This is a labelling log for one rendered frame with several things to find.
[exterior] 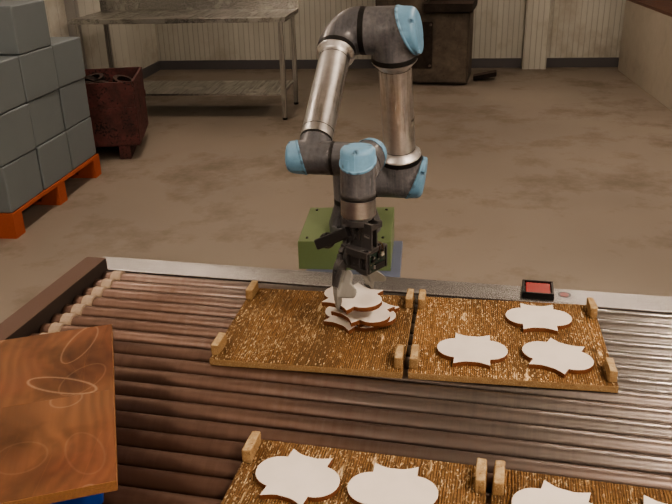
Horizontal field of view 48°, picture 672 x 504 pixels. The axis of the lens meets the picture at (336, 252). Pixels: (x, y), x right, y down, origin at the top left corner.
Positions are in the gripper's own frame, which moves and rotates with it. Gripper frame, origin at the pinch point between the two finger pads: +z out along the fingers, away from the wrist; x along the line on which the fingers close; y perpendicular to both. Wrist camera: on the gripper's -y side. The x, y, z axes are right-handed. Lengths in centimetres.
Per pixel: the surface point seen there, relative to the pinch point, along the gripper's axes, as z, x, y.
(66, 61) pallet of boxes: 9, 166, -416
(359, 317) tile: 3.2, -1.8, 3.5
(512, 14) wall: 37, 794, -416
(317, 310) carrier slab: 6.6, -0.7, -10.6
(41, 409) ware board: -4, -71, -8
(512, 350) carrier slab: 6.6, 12.3, 34.1
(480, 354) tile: 5.4, 5.0, 30.7
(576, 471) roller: 8, -13, 61
